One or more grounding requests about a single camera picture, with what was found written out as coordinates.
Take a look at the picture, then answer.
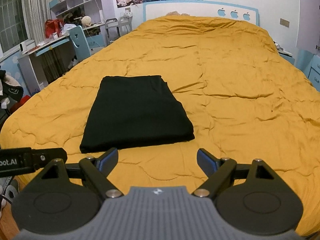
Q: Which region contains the black garment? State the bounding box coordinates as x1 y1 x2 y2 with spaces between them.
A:
79 75 195 153

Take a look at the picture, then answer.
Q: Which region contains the white blue desk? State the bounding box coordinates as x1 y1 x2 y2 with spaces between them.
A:
18 23 106 95

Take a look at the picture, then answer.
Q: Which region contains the red bag on desk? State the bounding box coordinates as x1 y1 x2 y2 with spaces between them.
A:
44 19 64 38

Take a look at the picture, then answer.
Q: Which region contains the blue white chair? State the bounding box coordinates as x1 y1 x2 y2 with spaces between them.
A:
68 26 91 62

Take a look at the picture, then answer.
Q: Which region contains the blue white nightstand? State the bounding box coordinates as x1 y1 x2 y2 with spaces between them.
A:
274 42 319 91

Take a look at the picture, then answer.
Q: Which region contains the window with curtain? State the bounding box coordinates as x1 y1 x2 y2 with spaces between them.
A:
1 0 50 57

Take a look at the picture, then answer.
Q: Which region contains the white blue headboard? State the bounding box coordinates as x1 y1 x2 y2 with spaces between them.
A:
143 0 260 26

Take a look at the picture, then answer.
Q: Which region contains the white wall bookshelf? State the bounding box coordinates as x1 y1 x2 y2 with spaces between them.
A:
48 0 105 24

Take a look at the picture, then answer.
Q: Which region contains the beige wall socket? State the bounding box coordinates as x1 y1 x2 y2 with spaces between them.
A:
279 18 290 28

